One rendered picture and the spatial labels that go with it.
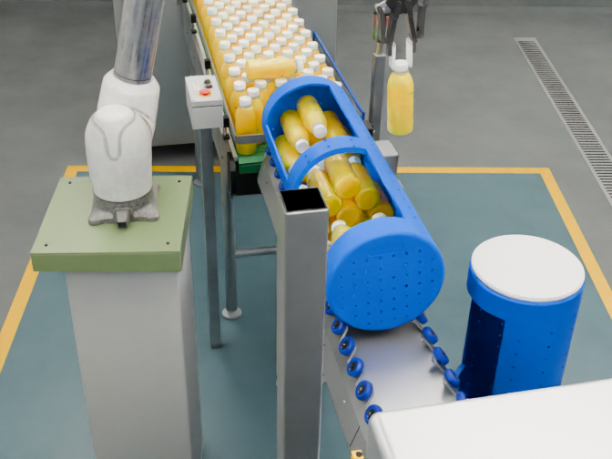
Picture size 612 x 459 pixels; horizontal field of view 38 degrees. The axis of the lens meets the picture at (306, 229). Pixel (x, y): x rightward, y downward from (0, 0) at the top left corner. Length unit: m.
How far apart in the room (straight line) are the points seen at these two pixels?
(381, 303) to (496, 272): 0.32
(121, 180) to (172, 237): 0.19
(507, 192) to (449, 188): 0.30
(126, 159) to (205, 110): 0.68
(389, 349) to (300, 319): 0.88
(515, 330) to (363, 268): 0.44
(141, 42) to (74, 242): 0.54
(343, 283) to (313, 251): 0.82
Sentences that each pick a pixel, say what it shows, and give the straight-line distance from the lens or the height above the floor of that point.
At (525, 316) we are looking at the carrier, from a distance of 2.21.
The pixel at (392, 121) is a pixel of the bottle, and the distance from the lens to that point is 2.34.
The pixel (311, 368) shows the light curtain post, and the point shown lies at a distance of 1.34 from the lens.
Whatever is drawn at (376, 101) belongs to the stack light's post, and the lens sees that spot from 3.30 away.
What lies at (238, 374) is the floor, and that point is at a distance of 3.43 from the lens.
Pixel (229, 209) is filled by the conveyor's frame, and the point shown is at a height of 0.52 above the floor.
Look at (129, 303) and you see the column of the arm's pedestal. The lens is 2.42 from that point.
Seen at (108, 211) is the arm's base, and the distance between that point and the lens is 2.35.
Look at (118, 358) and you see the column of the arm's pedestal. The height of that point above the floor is 0.65.
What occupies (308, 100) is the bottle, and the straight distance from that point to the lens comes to 2.69.
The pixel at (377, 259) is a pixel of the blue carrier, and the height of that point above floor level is 1.17.
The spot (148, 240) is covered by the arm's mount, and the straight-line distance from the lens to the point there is 2.27.
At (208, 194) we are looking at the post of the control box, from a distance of 3.13.
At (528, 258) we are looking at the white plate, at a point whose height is 1.04.
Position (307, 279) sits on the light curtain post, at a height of 1.59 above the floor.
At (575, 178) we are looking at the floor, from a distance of 4.89.
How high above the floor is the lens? 2.32
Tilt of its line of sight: 33 degrees down
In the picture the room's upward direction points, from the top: 1 degrees clockwise
